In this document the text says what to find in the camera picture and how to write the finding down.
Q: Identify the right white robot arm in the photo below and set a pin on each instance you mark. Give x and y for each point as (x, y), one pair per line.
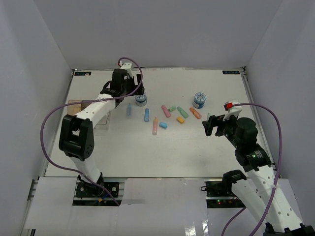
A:
(254, 185)

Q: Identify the orange pink highlighter pen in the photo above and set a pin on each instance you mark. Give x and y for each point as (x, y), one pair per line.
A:
(155, 126)

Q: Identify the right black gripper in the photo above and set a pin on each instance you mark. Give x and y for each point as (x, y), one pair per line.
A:
(214, 121)

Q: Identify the green highlighter cap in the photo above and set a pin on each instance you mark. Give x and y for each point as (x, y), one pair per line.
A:
(172, 108)

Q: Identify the yellow highlighter cap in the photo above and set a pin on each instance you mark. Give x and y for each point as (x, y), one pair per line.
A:
(180, 120)

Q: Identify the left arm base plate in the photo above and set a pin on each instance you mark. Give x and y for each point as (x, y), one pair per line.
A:
(87, 190)

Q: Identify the blue highlighter pen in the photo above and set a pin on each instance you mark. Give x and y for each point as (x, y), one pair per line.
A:
(128, 110)

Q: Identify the blue highlighter cap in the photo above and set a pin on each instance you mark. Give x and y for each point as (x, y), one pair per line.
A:
(163, 125)

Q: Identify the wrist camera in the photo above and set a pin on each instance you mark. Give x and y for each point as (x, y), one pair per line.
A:
(232, 109)
(128, 66)

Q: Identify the clear compartment organizer tray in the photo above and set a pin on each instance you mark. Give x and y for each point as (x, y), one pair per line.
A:
(96, 112)

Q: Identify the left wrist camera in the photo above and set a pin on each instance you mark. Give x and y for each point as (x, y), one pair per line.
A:
(128, 66)

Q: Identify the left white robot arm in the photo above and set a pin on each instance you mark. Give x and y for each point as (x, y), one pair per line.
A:
(77, 131)

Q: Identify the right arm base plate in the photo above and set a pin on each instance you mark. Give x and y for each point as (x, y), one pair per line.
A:
(217, 196)

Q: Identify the blue correction tape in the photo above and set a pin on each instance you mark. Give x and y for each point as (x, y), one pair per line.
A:
(147, 115)

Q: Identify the green correction tape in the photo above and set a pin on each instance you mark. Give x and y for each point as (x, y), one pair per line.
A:
(183, 113)

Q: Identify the blue cleaning gel jar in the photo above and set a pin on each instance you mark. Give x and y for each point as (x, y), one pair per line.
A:
(141, 100)
(199, 100)

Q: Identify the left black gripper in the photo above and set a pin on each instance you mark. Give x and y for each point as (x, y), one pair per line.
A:
(131, 79)

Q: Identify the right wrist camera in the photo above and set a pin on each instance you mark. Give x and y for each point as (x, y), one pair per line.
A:
(232, 109)

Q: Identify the orange correction tape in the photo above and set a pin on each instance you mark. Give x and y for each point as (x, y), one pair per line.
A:
(195, 113)

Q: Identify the pink correction tape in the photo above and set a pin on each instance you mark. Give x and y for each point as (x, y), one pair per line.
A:
(166, 111)

